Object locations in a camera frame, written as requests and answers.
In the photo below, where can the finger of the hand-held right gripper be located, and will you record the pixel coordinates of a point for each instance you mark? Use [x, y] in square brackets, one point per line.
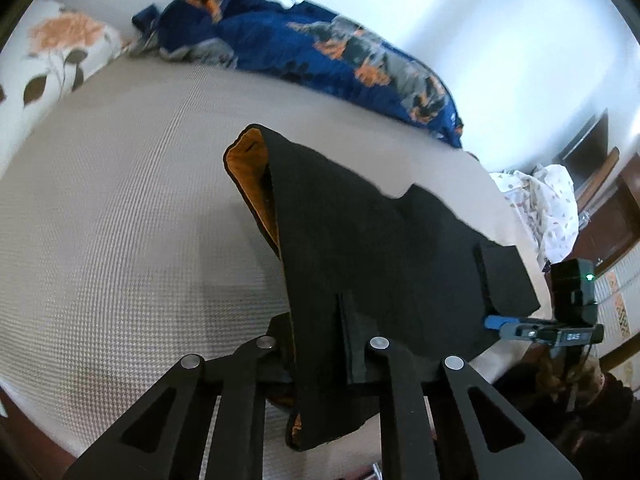
[497, 322]

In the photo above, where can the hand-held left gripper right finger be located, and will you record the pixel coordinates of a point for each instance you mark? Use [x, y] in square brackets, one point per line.
[395, 375]

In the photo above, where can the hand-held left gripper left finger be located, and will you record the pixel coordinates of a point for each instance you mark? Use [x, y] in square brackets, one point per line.
[250, 360]

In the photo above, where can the black pants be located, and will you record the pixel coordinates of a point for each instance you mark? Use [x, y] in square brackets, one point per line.
[375, 260]

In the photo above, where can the brown wooden cabinet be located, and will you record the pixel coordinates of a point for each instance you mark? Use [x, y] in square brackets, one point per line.
[615, 210]

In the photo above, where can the white patterned sheet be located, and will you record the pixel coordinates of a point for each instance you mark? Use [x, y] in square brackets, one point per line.
[550, 200]

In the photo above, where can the bed with beige cover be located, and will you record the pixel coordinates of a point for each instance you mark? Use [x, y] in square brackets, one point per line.
[125, 210]

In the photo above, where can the blue dog print blanket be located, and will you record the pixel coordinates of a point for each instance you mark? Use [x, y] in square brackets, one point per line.
[300, 45]

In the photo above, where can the floral pillow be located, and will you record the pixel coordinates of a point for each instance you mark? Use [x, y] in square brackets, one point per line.
[30, 60]

